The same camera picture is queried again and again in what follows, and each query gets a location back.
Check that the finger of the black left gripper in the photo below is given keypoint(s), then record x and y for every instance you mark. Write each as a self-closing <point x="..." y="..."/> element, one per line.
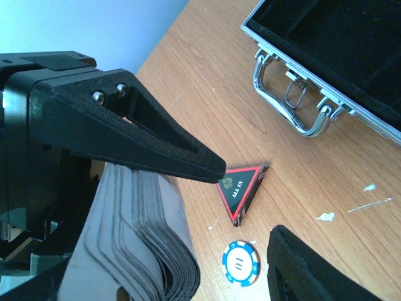
<point x="110" y="116"/>

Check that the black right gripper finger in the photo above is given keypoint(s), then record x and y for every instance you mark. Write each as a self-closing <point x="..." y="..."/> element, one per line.
<point x="297" y="272"/>

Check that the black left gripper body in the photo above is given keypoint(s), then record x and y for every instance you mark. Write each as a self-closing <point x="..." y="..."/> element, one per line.
<point x="46" y="192"/>

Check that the poker chip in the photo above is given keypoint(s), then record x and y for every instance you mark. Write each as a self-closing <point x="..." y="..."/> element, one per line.
<point x="241" y="263"/>

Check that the grey card deck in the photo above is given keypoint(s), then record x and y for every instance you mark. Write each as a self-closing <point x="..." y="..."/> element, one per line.
<point x="135" y="240"/>

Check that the aluminium poker chip case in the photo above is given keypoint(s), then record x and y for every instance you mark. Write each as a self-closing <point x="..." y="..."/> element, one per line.
<point x="348" y="50"/>

